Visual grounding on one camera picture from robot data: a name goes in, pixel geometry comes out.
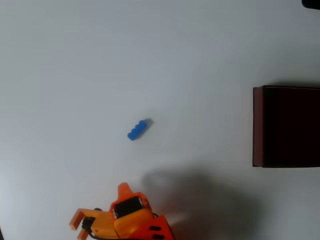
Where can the orange gripper, black servo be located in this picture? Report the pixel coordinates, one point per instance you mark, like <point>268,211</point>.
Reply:
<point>128,206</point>

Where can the blue toy brick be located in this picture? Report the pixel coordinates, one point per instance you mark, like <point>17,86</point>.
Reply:
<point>137,130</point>

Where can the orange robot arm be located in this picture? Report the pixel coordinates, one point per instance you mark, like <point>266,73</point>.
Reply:
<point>155,228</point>

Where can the dark red box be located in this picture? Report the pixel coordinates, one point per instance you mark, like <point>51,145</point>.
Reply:
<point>290,127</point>

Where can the black object at table edge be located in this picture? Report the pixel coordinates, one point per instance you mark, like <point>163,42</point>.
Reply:
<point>312,3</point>

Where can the orange camera mount bracket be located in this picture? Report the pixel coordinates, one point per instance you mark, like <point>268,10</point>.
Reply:
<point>100,221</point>

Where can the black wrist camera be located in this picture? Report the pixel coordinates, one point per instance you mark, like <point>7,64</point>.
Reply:
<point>88,222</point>

